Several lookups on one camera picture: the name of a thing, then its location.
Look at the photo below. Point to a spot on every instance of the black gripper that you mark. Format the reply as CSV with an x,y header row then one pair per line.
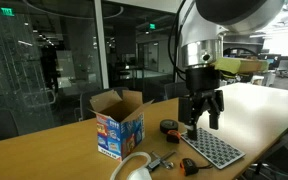
x,y
204,95

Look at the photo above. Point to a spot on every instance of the orange black measuring tape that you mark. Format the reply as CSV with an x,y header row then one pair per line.
x,y
189,167
173,136

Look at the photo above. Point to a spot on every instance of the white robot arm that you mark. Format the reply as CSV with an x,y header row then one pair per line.
x,y
201,30

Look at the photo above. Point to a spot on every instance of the black tape roll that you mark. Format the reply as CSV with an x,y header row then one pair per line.
x,y
168,124

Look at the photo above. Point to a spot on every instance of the open printed cardboard box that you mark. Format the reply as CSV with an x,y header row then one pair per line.
x,y
120,123

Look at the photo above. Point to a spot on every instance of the white grey keyboard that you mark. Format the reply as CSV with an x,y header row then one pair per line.
x,y
215,150

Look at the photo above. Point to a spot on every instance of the metal caliper tool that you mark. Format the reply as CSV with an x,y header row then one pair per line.
x,y
161,161

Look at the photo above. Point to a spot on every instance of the black chair at right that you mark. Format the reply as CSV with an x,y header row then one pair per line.
x,y
275,160

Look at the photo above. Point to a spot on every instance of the green exit sign middle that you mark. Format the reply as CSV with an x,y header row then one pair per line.
x,y
152,26

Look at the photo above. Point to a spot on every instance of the green exit sign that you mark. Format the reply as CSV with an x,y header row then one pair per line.
x,y
7,11
152,26

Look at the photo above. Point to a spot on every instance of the green exit sign left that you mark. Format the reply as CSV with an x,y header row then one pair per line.
x,y
7,11

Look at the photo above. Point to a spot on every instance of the yellow wrist camera block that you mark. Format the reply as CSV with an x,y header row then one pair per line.
x,y
240,65

